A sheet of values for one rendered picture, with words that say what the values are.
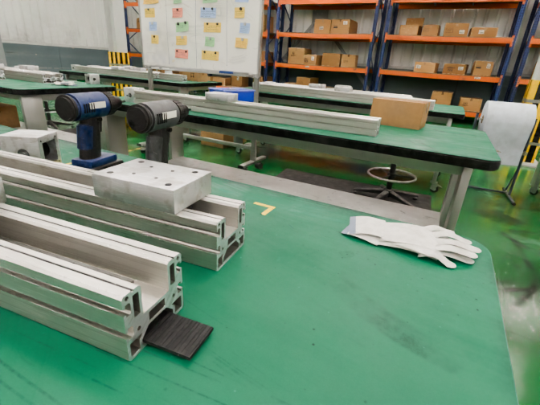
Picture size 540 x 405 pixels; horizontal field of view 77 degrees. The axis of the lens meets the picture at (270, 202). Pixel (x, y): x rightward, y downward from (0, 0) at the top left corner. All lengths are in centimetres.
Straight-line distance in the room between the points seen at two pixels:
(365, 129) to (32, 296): 157
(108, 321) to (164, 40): 381
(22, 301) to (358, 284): 45
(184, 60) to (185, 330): 361
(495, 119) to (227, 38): 257
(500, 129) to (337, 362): 343
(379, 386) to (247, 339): 15
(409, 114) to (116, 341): 200
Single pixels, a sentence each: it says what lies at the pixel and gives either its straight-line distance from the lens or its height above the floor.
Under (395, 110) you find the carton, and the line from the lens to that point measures 221.
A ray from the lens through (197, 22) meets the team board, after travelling 382.
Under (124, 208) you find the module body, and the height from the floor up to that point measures 85.
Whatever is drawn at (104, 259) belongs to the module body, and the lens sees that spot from 49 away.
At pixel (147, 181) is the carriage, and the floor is 90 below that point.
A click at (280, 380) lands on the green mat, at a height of 78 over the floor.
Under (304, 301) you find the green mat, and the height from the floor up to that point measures 78.
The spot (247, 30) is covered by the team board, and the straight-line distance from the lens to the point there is 348.
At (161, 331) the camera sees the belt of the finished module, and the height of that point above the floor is 79.
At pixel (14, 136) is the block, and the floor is 87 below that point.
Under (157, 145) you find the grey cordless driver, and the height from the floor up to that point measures 91.
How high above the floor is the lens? 109
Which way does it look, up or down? 22 degrees down
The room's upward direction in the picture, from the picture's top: 4 degrees clockwise
